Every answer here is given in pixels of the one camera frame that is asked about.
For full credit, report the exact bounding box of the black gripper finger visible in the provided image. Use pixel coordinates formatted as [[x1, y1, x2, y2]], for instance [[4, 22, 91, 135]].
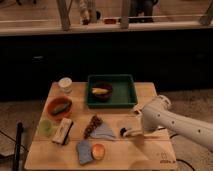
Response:
[[120, 128, 127, 137]]

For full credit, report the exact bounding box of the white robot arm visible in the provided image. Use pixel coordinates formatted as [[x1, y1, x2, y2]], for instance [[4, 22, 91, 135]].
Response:
[[120, 95, 213, 152]]

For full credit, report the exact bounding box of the wooden brush block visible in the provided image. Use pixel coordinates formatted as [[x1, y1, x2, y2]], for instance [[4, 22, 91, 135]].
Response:
[[52, 118, 73, 144]]

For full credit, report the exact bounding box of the grey folded cloth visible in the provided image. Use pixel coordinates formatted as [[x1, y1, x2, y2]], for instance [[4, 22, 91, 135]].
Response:
[[90, 122, 116, 141]]

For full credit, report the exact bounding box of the orange bread roll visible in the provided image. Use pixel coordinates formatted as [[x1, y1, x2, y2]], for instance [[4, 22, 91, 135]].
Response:
[[92, 144, 105, 160]]

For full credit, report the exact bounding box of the blue sponge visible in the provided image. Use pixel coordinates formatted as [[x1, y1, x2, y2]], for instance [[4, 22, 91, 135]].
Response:
[[77, 140, 93, 165]]

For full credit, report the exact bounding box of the dark brown bowl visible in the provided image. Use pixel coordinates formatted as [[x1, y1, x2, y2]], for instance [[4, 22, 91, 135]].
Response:
[[91, 82, 113, 101]]

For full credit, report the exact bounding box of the green plastic tray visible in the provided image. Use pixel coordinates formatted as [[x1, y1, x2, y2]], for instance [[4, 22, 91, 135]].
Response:
[[86, 74, 138, 108]]

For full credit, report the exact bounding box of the yellow corn cob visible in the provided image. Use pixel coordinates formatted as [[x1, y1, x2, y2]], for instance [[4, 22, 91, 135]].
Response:
[[92, 88, 109, 95]]

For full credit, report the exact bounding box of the dark green pickle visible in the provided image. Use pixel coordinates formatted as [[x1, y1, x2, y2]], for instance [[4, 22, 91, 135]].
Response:
[[51, 103, 70, 115]]

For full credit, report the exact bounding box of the orange bowl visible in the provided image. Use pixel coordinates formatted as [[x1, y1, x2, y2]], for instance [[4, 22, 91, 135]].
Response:
[[47, 96, 72, 121]]

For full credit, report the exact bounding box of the white cup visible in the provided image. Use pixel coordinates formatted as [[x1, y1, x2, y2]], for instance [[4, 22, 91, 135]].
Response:
[[58, 77, 72, 93]]

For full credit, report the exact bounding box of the green cup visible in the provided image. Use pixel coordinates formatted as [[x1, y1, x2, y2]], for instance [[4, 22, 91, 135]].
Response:
[[38, 120, 52, 136]]

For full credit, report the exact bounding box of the black pole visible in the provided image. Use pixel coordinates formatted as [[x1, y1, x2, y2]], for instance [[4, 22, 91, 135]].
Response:
[[12, 122, 23, 171]]

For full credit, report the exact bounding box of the wooden handled brush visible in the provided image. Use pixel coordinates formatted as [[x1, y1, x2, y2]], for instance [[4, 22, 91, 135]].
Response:
[[133, 105, 142, 115]]

